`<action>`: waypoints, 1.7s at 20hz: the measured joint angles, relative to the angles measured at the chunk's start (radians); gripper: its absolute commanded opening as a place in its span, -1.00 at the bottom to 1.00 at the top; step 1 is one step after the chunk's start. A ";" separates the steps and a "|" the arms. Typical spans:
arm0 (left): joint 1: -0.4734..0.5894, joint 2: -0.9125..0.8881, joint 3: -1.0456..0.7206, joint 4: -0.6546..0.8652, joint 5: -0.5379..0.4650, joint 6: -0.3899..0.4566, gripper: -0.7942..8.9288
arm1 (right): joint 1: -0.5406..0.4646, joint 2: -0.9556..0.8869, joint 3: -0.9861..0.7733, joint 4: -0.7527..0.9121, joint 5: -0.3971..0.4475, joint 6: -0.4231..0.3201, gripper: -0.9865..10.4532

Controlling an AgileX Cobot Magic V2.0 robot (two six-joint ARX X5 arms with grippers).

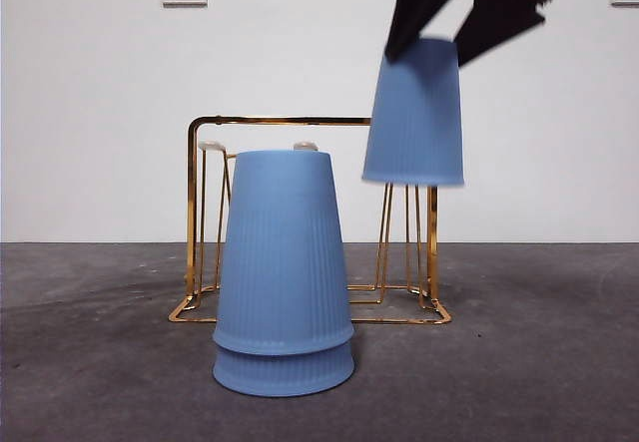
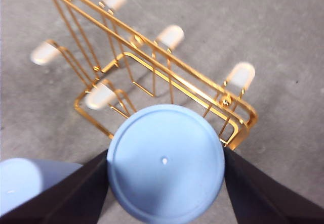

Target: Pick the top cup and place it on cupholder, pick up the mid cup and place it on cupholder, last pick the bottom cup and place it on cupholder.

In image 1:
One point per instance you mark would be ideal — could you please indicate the blue ribbed plastic cup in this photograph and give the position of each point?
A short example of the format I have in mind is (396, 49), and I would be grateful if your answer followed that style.
(282, 252)
(282, 374)
(414, 123)

